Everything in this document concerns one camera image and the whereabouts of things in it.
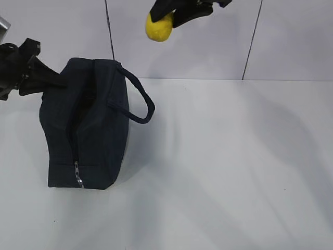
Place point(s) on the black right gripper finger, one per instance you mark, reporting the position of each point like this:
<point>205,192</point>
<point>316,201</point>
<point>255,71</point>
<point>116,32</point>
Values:
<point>163,7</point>
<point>191,10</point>

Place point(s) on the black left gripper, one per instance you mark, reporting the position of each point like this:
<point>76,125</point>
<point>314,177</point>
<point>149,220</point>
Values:
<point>19,63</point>

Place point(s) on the yellow lemon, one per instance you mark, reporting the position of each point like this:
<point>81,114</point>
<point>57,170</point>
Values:
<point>159,31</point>

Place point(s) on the navy blue fabric lunch bag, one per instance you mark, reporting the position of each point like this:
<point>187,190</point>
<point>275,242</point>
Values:
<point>86,125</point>

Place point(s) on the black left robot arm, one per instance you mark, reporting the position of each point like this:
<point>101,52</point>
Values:
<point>21,70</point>

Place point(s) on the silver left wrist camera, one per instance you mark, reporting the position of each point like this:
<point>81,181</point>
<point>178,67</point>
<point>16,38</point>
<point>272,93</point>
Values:
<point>4,28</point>

